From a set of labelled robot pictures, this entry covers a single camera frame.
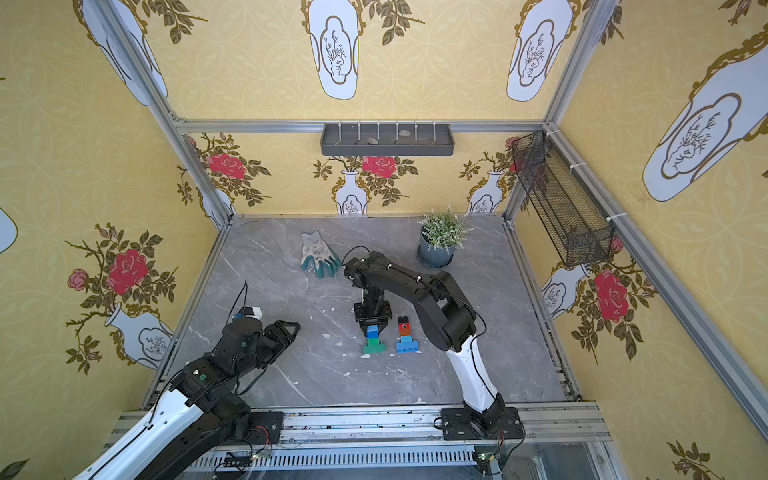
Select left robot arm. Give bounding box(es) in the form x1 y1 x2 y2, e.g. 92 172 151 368
79 316 301 479

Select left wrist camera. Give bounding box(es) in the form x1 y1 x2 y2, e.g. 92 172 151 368
233 306 262 320

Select light blue 2x4 brick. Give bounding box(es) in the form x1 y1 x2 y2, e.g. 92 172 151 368
396 340 419 354

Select grey wall shelf tray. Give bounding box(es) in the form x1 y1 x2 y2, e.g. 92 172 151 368
320 121 456 157

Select green white work glove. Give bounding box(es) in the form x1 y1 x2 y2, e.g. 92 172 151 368
301 230 342 279

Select potted plant grey pot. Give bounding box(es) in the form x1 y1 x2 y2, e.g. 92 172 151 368
417 208 470 269

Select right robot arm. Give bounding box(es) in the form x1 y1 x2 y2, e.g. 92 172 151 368
344 251 505 429

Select green 2x4 brick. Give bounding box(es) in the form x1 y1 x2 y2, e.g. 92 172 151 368
363 342 386 355

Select black wire mesh basket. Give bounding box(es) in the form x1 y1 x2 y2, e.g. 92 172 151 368
511 132 615 267

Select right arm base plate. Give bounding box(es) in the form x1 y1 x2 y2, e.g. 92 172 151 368
437 407 525 441

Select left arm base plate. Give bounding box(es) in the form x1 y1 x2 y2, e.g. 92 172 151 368
228 410 284 447

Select aluminium front rail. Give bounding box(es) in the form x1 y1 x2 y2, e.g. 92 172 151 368
89 400 628 480

